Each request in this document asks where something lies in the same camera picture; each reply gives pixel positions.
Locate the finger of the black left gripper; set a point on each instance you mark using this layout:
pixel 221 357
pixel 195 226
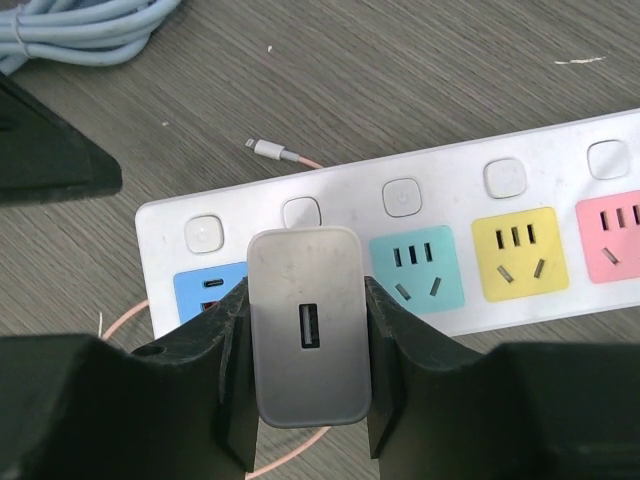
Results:
pixel 44 159

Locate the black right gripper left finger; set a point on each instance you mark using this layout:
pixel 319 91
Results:
pixel 180 407

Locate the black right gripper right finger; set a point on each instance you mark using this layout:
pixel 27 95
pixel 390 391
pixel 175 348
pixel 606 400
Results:
pixel 533 410

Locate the white charger block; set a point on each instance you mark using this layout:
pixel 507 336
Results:
pixel 309 327

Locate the white power strip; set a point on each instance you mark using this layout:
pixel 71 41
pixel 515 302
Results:
pixel 486 234

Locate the blue USB adapter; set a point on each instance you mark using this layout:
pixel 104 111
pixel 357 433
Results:
pixel 197 290

